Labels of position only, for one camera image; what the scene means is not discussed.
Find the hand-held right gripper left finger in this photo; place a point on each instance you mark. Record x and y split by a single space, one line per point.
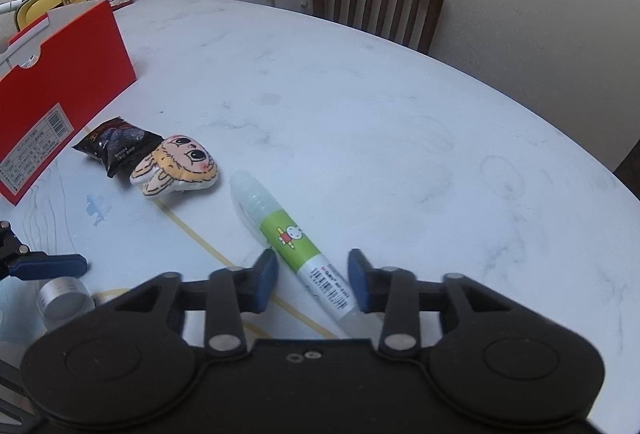
265 283

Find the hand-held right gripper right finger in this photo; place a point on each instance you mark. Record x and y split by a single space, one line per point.
360 283

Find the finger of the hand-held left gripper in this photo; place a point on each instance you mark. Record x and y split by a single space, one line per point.
7 414
50 266

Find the silver round tin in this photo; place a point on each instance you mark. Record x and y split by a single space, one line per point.
65 301

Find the glue bottle with green label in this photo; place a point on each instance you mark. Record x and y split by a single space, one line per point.
290 236

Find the red cardboard box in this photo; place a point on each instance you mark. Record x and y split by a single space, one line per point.
60 84

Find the pale blue printed table mat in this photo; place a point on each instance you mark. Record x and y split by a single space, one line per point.
150 239

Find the black snack packet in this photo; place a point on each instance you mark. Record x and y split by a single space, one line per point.
117 142

